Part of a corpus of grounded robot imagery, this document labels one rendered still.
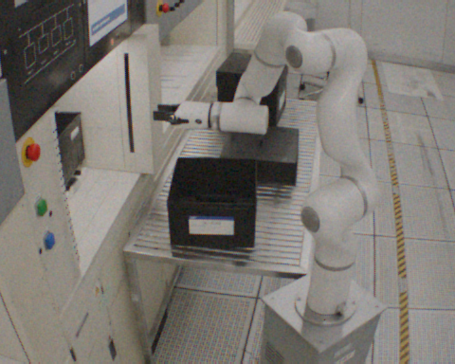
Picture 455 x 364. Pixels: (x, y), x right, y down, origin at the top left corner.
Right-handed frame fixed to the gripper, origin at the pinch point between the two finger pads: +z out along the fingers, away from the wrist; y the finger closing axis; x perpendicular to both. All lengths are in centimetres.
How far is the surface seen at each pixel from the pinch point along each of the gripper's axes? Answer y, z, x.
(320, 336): -43, -54, -43
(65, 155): -4.3, 33.9, -15.5
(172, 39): 160, 44, -28
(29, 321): -74, 14, -19
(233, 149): 39, -15, -33
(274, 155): 37, -31, -33
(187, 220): -8.5, -8.9, -32.3
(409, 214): 132, -111, -119
